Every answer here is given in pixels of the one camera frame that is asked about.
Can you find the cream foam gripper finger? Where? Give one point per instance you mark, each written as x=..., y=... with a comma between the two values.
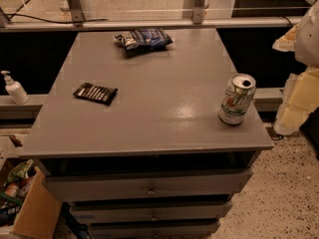
x=286, y=43
x=300, y=99

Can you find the black rxbar chocolate bar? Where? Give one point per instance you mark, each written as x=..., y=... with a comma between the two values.
x=95, y=94

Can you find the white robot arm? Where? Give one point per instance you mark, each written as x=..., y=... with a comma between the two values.
x=307, y=38

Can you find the white green soda can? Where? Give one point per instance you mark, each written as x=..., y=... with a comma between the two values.
x=238, y=95

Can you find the blue snack chip bag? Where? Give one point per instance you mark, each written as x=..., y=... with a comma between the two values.
x=145, y=39

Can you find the grey drawer cabinet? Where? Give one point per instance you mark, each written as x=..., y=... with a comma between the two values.
x=157, y=161

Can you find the white pump sanitizer bottle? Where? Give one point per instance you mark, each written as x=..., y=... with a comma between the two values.
x=15, y=89

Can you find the cardboard box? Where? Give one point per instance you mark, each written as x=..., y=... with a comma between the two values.
x=38, y=216

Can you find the green snack bag in box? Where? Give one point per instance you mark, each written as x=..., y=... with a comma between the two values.
x=20, y=171

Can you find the grey metal rail frame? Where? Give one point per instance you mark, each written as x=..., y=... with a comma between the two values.
x=89, y=15

